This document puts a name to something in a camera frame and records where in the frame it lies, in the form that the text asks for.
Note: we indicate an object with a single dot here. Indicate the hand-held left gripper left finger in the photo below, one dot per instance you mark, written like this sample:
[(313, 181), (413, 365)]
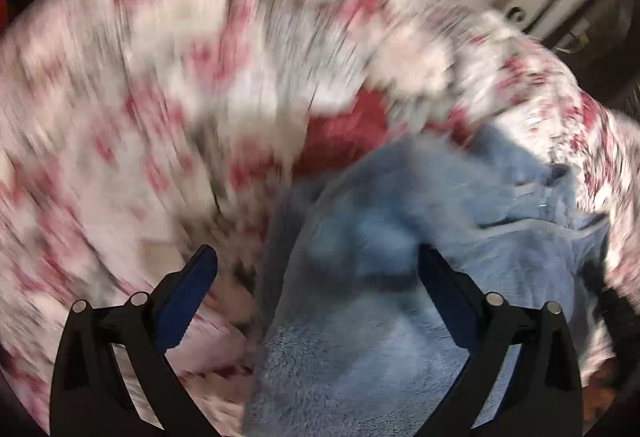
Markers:
[(182, 302)]

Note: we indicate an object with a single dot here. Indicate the blue fleece jacket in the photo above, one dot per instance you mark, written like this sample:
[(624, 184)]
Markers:
[(370, 317)]

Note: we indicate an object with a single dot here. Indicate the floral blanket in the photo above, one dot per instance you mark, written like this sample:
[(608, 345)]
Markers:
[(150, 117)]

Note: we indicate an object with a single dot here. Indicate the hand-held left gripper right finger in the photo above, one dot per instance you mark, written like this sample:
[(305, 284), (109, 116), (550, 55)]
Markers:
[(452, 304)]

